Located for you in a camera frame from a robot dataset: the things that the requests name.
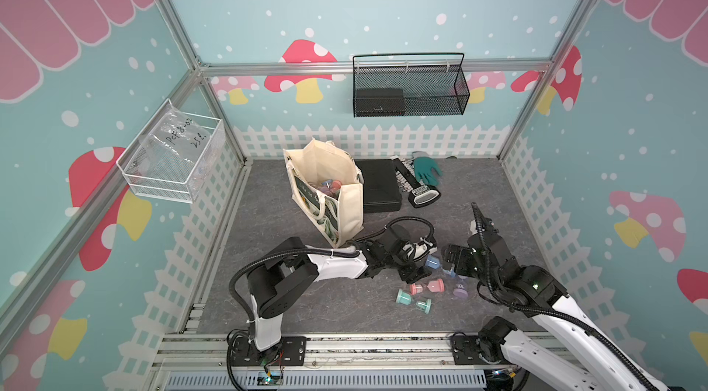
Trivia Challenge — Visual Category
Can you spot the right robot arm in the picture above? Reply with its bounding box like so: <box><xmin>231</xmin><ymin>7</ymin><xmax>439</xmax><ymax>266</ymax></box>
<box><xmin>442</xmin><ymin>203</ymin><xmax>668</xmax><ymax>390</ymax></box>

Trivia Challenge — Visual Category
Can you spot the black mesh wall basket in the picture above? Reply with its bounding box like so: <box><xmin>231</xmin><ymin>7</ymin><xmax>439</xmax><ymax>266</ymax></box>
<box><xmin>351</xmin><ymin>52</ymin><xmax>470</xmax><ymax>118</ymax></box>

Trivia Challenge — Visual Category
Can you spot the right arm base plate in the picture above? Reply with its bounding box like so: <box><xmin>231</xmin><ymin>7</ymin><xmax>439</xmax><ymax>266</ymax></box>
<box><xmin>449</xmin><ymin>331</ymin><xmax>523</xmax><ymax>366</ymax></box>

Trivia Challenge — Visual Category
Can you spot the green rubber glove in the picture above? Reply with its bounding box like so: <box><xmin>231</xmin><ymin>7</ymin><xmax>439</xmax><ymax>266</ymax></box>
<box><xmin>412</xmin><ymin>151</ymin><xmax>443</xmax><ymax>186</ymax></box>

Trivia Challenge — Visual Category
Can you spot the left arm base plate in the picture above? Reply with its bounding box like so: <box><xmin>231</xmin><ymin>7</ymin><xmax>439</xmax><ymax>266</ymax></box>
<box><xmin>227</xmin><ymin>334</ymin><xmax>307</xmax><ymax>367</ymax></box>

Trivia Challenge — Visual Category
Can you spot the cream canvas tote bag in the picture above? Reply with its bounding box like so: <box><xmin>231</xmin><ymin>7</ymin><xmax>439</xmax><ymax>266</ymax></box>
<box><xmin>284</xmin><ymin>140</ymin><xmax>364</xmax><ymax>248</ymax></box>

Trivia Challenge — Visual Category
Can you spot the clear wire wall basket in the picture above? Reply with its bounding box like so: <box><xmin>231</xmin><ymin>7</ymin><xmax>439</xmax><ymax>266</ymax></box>
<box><xmin>115</xmin><ymin>99</ymin><xmax>226</xmax><ymax>205</ymax></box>

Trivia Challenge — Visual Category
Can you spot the pink hourglass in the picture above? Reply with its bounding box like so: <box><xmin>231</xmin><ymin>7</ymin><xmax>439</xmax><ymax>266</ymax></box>
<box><xmin>409</xmin><ymin>279</ymin><xmax>445</xmax><ymax>295</ymax></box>

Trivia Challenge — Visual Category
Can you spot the black flat box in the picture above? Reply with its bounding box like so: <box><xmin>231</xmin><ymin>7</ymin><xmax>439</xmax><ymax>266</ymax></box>
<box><xmin>355</xmin><ymin>159</ymin><xmax>402</xmax><ymax>214</ymax></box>

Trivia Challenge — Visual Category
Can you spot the plastic bag in basket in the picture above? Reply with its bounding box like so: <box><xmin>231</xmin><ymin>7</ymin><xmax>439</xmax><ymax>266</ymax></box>
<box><xmin>137</xmin><ymin>100</ymin><xmax>222</xmax><ymax>193</ymax></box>

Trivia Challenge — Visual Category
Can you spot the lavender hourglass far right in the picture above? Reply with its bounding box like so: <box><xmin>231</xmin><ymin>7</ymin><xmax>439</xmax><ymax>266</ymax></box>
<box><xmin>453</xmin><ymin>278</ymin><xmax>469</xmax><ymax>300</ymax></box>

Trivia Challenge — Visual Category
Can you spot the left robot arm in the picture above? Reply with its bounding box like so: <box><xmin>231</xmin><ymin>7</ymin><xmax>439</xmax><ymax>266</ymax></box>
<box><xmin>228</xmin><ymin>216</ymin><xmax>437</xmax><ymax>353</ymax></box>

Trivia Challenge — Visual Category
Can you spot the black box in basket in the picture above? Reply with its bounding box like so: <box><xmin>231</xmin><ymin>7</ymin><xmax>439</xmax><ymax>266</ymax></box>
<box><xmin>353</xmin><ymin>88</ymin><xmax>406</xmax><ymax>118</ymax></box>

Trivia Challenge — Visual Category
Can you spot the blue hourglass right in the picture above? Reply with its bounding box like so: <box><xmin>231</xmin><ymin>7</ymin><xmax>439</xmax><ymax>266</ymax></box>
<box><xmin>425</xmin><ymin>256</ymin><xmax>455</xmax><ymax>278</ymax></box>

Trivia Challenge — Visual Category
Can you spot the black white hair brush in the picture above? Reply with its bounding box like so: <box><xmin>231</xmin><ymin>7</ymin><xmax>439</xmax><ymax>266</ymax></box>
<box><xmin>391</xmin><ymin>156</ymin><xmax>442</xmax><ymax>209</ymax></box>

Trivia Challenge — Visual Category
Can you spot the green hourglass front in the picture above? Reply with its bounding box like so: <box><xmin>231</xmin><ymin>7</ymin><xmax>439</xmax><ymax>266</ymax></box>
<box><xmin>396</xmin><ymin>289</ymin><xmax>433</xmax><ymax>315</ymax></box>

